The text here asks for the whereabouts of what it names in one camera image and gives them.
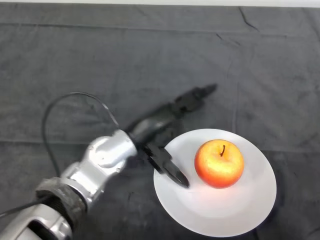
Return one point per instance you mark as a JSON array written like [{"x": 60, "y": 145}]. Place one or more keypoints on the white round plate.
[{"x": 225, "y": 207}]

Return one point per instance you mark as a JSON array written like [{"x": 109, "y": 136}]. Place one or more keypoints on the red yellow apple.
[{"x": 219, "y": 163}]

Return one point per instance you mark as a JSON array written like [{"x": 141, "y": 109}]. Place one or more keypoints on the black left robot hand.
[{"x": 160, "y": 125}]

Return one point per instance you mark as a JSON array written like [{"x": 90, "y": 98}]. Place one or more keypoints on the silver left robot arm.
[{"x": 82, "y": 175}]

